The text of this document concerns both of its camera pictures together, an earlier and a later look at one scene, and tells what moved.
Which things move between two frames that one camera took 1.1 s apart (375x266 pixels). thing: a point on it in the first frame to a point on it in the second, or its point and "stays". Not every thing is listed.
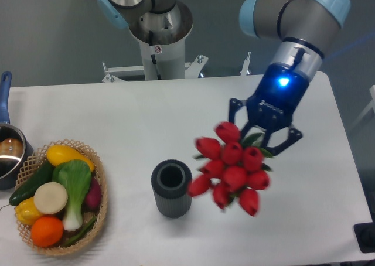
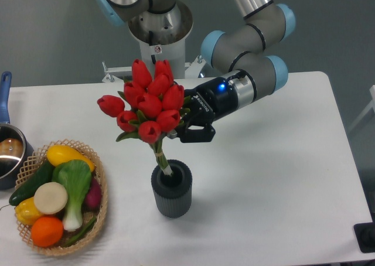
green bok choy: x=75 y=176 stays
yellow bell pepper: x=27 y=211 stays
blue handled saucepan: x=15 y=149 stays
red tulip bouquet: x=233 y=166 to x=150 y=108
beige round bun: x=50 y=198 stays
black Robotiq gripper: x=270 y=105 to x=210 y=100
